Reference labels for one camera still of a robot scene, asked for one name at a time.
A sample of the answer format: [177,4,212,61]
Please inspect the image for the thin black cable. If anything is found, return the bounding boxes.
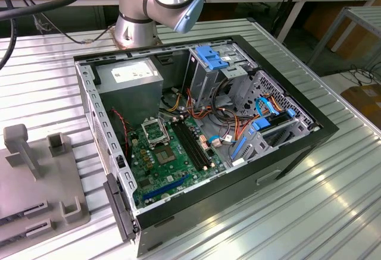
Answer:
[0,0,17,70]

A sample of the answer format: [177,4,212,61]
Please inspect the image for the yellow and black wire bundle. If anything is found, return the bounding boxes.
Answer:
[162,89,183,114]

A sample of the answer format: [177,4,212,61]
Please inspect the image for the grey power supply unit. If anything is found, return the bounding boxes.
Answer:
[94,57,165,130]

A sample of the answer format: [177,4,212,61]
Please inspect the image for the grey parts rack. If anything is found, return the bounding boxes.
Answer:
[0,124,92,245]

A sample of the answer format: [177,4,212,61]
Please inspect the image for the flat blue data wire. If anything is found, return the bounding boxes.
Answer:
[255,95,281,118]

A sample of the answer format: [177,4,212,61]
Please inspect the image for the metal socket cover frame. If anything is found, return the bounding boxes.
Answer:
[140,117,171,148]

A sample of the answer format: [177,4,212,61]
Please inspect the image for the black floor cables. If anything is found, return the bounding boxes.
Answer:
[339,65,376,87]

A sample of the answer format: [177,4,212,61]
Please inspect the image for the black RAM slot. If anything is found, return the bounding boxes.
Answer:
[177,116,217,168]
[170,118,209,171]

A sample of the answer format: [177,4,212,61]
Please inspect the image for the black plastic case latch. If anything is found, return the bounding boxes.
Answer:
[102,173,140,243]

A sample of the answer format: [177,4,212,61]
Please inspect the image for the blue plastic bay rail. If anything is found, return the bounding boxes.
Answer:
[229,129,257,162]

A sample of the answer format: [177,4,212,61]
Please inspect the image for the black PC case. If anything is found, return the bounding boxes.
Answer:
[73,35,340,258]

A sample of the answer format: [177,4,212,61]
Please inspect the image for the CPU socket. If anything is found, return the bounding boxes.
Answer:
[152,143,177,166]

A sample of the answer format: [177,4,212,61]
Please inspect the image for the cardboard box with label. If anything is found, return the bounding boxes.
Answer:
[340,83,381,130]

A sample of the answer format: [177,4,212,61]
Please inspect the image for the black tripod stand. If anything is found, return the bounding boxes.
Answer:
[269,0,309,39]

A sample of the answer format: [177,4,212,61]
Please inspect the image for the green motherboard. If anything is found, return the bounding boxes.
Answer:
[127,114,230,210]

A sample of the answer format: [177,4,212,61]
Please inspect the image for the thin wire locking lever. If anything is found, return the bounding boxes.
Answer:
[159,114,173,143]

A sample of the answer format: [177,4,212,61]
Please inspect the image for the blue expansion slot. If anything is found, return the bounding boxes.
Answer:
[142,174,191,202]

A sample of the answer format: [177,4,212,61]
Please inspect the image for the hard disk in blue carrier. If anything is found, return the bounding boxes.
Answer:
[251,108,296,132]

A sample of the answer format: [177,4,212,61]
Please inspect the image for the blue plastic drive latch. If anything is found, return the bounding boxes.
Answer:
[195,45,229,71]

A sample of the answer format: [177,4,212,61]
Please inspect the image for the thin grey dangling cable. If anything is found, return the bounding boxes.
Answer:
[58,23,118,45]
[14,0,51,35]

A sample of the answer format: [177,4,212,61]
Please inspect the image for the large brown cardboard box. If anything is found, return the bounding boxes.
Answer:
[303,4,373,61]

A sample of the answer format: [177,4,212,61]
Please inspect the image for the grey metal shelf frame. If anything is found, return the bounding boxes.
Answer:
[308,5,381,69]

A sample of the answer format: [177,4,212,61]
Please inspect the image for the grey metal optical bay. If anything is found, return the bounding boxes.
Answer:
[182,42,258,112]

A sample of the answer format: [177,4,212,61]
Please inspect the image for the perforated grey disk bay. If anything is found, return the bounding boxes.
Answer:
[229,70,321,168]

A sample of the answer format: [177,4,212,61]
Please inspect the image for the black case fan red wire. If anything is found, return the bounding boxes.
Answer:
[110,107,133,157]

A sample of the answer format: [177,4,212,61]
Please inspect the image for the thin blue wire white plug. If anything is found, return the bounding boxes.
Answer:
[207,134,236,148]

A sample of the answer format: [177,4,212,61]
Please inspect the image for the orange and black wire bundle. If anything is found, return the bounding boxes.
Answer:
[186,89,257,146]

